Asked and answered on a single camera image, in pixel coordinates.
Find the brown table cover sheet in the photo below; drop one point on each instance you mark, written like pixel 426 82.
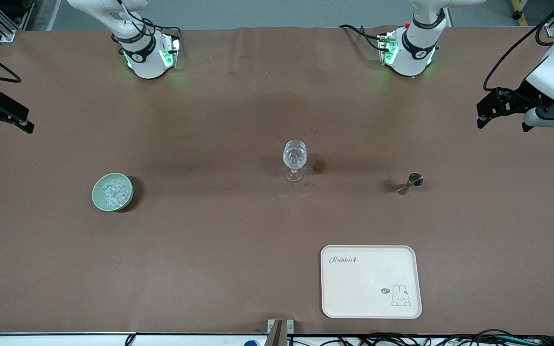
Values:
pixel 209 240

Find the clear ice cubes pile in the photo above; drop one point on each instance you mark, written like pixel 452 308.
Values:
pixel 113 192

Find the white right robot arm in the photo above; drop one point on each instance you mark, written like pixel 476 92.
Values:
pixel 147 62

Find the steel double jigger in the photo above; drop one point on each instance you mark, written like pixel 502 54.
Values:
pixel 415 180

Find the pale green ceramic bowl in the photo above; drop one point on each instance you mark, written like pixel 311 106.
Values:
pixel 95 194

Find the metal camera post bracket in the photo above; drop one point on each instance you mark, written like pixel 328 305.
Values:
pixel 277 329

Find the cream rabbit print tray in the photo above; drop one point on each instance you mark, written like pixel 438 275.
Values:
pixel 354 288

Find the black caster wheel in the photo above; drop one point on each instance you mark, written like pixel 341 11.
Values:
pixel 517 15

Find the clear wine glass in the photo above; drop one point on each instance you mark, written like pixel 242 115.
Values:
pixel 295 156

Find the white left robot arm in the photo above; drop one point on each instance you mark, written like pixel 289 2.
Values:
pixel 414 57

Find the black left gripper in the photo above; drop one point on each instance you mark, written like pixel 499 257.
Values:
pixel 521 95

